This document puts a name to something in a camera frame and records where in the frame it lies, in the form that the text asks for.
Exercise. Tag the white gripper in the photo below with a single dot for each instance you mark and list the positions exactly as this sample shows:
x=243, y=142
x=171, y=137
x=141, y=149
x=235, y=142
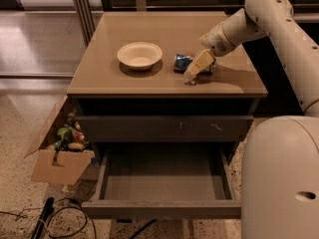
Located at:
x=216, y=41

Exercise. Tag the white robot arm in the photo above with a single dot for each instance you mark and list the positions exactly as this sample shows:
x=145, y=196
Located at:
x=280, y=166

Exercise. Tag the closed grey top drawer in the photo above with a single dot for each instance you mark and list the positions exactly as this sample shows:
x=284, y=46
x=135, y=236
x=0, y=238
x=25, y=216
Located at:
x=165, y=128

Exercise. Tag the grey drawer cabinet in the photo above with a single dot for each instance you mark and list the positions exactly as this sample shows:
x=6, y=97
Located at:
x=103, y=86

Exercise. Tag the open grey middle drawer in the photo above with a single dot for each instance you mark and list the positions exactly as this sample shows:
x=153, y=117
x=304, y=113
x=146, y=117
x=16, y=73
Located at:
x=164, y=181

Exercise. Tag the white paper bowl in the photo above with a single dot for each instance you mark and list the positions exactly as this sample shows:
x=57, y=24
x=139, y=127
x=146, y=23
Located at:
x=139, y=56

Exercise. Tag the toy items in box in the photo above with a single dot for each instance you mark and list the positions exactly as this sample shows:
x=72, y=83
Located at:
x=70, y=136

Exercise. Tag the cardboard box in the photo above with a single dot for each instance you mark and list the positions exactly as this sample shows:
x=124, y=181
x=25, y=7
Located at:
x=63, y=167

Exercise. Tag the black rod tool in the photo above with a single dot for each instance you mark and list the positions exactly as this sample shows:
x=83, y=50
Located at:
x=46, y=212

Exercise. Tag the metal window frame post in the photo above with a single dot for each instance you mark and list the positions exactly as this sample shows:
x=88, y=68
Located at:
x=86, y=20

